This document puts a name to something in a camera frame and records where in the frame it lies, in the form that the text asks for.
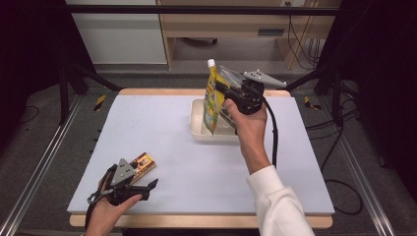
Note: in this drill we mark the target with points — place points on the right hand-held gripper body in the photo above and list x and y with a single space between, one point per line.
249 98

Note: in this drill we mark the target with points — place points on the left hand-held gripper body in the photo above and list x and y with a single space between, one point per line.
122 173

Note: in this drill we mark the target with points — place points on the clear plastic packet white label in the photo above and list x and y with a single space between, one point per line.
232 77

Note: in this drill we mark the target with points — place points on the red and yellow box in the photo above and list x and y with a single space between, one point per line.
145 162

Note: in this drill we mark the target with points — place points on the yellow pouch with white cap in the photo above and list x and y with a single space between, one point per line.
209 108

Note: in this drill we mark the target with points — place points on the white plastic container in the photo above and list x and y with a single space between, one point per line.
196 124

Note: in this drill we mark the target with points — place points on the person's right hand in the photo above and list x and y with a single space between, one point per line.
250 129

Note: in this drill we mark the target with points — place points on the person's left hand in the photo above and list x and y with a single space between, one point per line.
103 214

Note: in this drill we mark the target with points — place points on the yellow black floor tape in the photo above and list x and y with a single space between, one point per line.
100 102
309 103

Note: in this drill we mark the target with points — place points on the wooden desk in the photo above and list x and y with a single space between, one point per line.
229 24

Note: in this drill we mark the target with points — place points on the black metal stand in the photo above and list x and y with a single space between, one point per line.
324 75
65 91

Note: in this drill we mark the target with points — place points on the black horizontal bar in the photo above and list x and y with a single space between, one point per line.
196 10

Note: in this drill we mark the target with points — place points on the white cabinet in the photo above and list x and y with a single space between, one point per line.
118 36

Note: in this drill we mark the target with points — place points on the metal floor rail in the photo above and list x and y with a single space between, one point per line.
364 183
39 167

